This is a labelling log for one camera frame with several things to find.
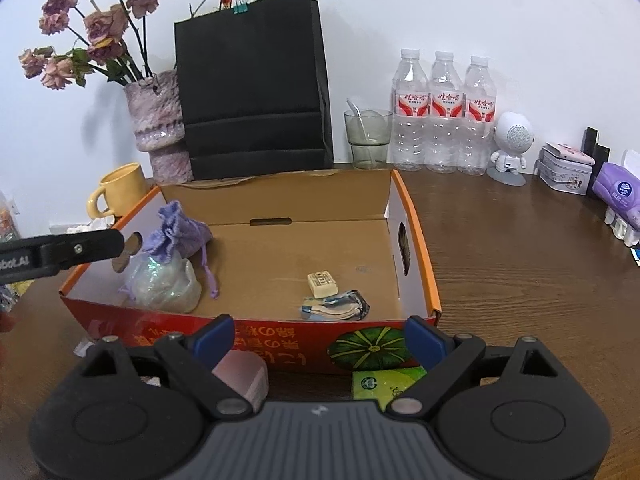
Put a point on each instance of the green tissue packet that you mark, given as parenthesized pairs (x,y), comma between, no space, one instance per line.
(385,385)

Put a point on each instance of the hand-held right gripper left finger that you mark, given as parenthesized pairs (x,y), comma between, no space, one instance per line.
(215,342)

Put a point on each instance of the white crumpled tissue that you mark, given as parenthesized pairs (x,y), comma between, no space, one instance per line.
(97,224)

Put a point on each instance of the white robot figure speaker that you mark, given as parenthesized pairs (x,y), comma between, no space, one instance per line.
(515,132)

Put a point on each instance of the black box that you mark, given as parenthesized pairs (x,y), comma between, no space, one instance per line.
(592,140)

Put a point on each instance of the clear water bottle red label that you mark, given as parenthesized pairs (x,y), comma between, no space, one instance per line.
(445,110)
(410,110)
(479,115)

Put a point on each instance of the grey drinking glass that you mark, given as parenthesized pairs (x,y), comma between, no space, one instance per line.
(370,150)

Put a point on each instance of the yellow mug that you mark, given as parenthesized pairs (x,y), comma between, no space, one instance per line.
(125,190)

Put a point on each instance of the blue small item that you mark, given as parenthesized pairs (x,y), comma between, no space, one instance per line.
(636,256)

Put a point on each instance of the pink small case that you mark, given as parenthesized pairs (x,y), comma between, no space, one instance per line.
(567,152)

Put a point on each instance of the black paper bag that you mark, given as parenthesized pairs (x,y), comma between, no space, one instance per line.
(250,85)

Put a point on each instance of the beige eraser block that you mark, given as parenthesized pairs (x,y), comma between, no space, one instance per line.
(322,282)

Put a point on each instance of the white plastic item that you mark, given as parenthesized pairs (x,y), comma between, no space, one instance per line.
(622,225)

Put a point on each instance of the dried pink roses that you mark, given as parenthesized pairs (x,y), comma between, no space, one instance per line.
(100,25)

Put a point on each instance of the clear iridescent plastic bag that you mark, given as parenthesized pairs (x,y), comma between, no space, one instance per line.
(165,285)

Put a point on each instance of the teal binder clip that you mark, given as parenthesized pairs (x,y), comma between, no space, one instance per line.
(240,8)

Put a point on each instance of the orange printed cardboard box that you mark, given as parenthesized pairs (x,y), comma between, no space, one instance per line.
(300,255)

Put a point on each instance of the printed tin box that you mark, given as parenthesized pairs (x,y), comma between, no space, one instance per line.
(565,177)

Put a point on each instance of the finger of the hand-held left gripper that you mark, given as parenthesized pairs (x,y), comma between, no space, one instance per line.
(85,250)

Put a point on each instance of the purple mottled ceramic vase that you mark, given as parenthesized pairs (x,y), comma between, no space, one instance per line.
(155,110)

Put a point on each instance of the purple tissue pack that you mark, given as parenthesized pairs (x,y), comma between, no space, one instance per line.
(620,185)

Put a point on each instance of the blue and cream wrapper packet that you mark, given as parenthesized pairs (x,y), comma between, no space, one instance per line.
(335,307)

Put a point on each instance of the white paper scrap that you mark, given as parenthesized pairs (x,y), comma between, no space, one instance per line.
(84,348)

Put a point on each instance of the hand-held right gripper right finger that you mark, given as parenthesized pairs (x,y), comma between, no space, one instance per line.
(422,342)

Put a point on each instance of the pink tissue packet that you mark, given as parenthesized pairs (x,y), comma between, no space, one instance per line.
(242,375)

